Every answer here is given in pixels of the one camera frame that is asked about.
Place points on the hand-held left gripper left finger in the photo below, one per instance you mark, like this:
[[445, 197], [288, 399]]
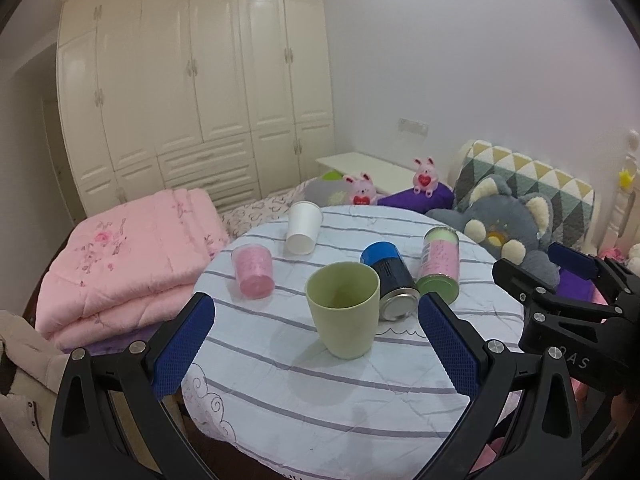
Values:
[[184, 347]]

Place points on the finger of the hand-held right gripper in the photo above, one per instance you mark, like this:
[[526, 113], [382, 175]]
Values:
[[520, 277], [575, 260]]

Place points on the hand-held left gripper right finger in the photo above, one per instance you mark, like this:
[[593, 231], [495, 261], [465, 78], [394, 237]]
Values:
[[450, 350]]

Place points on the pink translucent cup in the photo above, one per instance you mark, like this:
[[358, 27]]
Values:
[[254, 272]]

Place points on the light green plastic cup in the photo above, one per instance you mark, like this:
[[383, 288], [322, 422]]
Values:
[[345, 330]]

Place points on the white paper cup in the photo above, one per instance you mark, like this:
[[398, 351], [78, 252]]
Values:
[[302, 230]]

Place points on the grey plush bear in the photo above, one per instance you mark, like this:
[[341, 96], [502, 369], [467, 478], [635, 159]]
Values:
[[510, 225]]

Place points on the white bed headboard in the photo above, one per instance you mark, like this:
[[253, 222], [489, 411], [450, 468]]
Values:
[[622, 210]]

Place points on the green and pink can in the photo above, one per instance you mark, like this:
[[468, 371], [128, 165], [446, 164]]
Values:
[[440, 260]]

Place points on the triangle pattern cushion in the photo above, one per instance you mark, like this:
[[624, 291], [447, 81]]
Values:
[[540, 175]]

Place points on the yellow star ornament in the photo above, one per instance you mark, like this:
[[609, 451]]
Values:
[[626, 178]]

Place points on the blue and black can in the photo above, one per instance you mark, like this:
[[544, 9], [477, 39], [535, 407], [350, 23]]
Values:
[[390, 272]]

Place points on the pink floral quilt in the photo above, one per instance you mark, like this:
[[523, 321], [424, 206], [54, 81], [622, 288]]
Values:
[[125, 260]]

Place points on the round table, striped cloth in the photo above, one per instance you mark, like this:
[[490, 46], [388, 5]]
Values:
[[300, 400]]

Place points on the purple pillow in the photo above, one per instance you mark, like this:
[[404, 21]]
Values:
[[410, 202]]

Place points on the pink plush bunny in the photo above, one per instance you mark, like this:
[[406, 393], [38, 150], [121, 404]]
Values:
[[362, 191], [425, 179]]

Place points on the patterned bedsheet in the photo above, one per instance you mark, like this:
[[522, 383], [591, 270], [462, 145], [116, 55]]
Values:
[[255, 215]]

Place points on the beige coat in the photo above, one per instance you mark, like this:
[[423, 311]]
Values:
[[25, 360]]

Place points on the white low table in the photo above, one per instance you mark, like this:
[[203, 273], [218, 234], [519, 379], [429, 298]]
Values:
[[370, 167]]

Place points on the grey pillow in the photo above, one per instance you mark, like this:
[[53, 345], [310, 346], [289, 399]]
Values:
[[325, 190]]

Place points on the cream wardrobe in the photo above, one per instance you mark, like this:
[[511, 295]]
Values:
[[200, 75]]

